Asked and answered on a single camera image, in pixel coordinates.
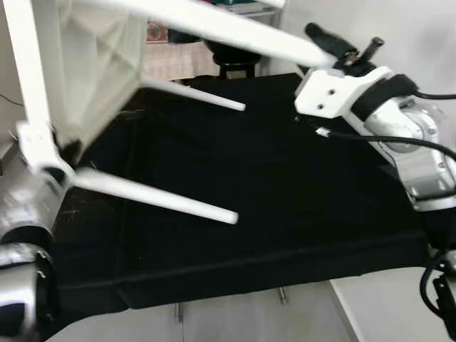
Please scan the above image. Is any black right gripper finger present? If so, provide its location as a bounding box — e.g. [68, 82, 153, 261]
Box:
[361, 37, 385, 65]
[306, 23, 357, 63]

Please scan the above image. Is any white plastic children table top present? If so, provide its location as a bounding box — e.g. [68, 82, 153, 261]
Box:
[4, 0, 147, 172]

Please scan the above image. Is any clear plastic storage box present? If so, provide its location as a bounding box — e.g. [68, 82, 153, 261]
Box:
[228, 0, 280, 21]

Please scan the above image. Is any black round stool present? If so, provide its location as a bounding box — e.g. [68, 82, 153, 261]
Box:
[214, 61, 261, 79]

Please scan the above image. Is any pink checked cloth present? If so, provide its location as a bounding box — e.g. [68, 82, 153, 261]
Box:
[142, 39, 218, 81]

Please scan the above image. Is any black tablecloth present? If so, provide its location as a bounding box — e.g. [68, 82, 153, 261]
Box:
[43, 71, 456, 340]

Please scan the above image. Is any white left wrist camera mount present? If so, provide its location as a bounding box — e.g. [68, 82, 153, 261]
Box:
[16, 121, 76, 190]

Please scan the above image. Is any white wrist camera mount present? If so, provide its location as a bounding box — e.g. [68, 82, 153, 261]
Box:
[16, 121, 76, 190]
[294, 66, 394, 118]

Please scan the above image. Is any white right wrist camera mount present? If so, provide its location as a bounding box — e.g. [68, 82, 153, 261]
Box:
[294, 66, 394, 118]

